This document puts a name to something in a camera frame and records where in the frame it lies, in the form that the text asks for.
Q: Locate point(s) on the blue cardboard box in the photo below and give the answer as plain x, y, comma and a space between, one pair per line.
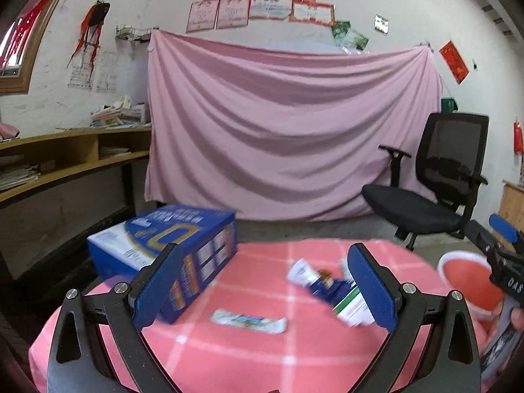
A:
187, 246

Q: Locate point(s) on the red tassel wall decoration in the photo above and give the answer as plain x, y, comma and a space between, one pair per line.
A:
91, 29

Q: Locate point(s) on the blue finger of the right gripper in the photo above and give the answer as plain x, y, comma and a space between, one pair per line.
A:
512, 235
480, 237

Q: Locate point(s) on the dark blue snack bag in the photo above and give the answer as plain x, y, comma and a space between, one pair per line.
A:
320, 284

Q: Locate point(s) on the red hanging ornament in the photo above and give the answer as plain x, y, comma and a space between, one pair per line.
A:
518, 138

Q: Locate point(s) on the person's right hand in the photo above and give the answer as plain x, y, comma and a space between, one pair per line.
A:
517, 319

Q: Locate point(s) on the pink white trash bin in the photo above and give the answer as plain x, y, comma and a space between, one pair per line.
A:
469, 273

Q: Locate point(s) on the white sachet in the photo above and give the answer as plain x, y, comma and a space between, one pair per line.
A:
257, 324

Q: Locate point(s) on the stack of books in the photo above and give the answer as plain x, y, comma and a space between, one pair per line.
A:
121, 114

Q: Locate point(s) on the black office chair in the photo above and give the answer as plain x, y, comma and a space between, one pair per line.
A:
448, 163

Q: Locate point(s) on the red paper wall poster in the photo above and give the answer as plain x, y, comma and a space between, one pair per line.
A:
455, 62

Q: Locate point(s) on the pink checked tablecloth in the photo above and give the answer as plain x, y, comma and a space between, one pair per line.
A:
316, 353

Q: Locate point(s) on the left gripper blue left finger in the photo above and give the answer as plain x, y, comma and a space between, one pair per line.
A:
79, 360

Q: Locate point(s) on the pink hanging sheet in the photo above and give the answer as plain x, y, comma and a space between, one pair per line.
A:
278, 135

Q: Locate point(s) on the wooden shelf unit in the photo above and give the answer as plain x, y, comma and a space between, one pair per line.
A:
86, 181

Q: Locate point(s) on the green sign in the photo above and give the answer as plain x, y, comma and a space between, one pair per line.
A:
448, 105

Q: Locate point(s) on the wooden cabinet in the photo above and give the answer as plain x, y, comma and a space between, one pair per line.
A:
512, 205

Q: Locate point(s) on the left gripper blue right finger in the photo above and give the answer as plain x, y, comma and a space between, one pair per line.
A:
449, 361

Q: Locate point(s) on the green white packet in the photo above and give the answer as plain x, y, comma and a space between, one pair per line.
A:
353, 310

